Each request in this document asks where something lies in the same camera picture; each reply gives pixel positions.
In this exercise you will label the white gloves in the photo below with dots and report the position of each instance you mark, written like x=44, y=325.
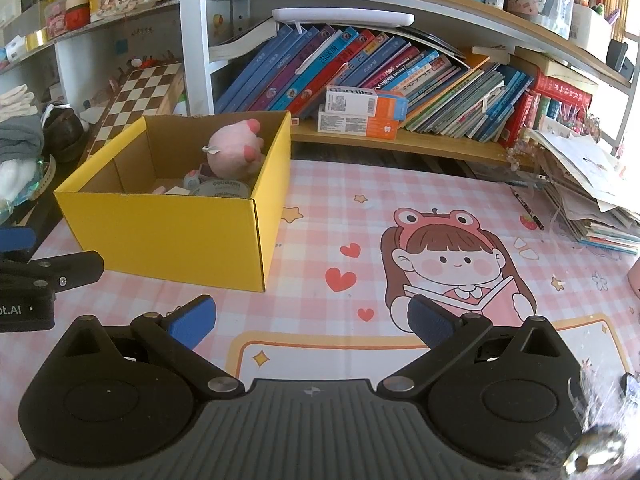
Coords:
x=17, y=102

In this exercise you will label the brown leather bag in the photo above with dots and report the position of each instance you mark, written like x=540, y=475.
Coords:
x=62, y=132

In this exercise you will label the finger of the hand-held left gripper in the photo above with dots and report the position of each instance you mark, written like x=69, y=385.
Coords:
x=15, y=239
x=65, y=270

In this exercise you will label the iridescent plastic bag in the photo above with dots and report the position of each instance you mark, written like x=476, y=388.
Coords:
x=20, y=185

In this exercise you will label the row of red books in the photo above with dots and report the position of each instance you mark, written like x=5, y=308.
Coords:
x=555, y=100

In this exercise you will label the gold ribbon roll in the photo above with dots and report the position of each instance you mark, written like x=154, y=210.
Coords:
x=36, y=39

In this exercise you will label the white bookshelf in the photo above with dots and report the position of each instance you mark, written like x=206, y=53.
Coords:
x=192, y=35

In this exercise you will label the black pen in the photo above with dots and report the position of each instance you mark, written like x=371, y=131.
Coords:
x=529, y=210

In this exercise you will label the white eraser block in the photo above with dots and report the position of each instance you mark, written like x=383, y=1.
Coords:
x=176, y=190

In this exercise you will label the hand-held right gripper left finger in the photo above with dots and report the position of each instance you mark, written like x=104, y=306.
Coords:
x=192, y=322

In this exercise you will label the row of leaning books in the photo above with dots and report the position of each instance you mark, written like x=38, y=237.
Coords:
x=310, y=65

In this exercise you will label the pink pig plush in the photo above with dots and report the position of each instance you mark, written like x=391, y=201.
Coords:
x=230, y=152

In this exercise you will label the grey folded clothes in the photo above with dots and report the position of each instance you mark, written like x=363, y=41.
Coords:
x=20, y=137

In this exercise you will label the clear pen holder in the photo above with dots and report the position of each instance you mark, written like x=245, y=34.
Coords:
x=557, y=10

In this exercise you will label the pink printed desk mat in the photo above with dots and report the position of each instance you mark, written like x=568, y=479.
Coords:
x=350, y=210

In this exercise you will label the pink round object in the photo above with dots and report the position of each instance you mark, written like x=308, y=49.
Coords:
x=634, y=280

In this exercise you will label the clear tape roll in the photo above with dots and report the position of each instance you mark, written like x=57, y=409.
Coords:
x=220, y=187

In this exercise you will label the thick dark-cover book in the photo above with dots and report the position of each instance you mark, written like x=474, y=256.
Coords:
x=240, y=42

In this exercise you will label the white flat panel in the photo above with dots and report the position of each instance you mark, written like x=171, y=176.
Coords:
x=345, y=17

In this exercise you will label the stack of papers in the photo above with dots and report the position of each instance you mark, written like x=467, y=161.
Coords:
x=585, y=185

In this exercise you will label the yellow cardboard box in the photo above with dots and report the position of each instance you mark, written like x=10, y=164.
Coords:
x=175, y=240

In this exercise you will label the small black device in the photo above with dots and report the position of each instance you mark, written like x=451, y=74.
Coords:
x=617, y=56

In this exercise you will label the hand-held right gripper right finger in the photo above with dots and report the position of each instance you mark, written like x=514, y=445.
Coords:
x=430, y=325

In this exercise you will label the pink gift box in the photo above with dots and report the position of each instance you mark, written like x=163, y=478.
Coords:
x=55, y=20

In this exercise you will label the wooden chessboard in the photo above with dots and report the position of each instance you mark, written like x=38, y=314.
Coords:
x=140, y=95

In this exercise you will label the row of yellow books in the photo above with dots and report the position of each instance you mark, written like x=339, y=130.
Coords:
x=615, y=5

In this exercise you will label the white storage holder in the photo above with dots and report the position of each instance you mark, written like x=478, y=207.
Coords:
x=590, y=32

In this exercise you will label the orange white carton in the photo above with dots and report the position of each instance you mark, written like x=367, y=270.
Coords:
x=365, y=102
x=355, y=125

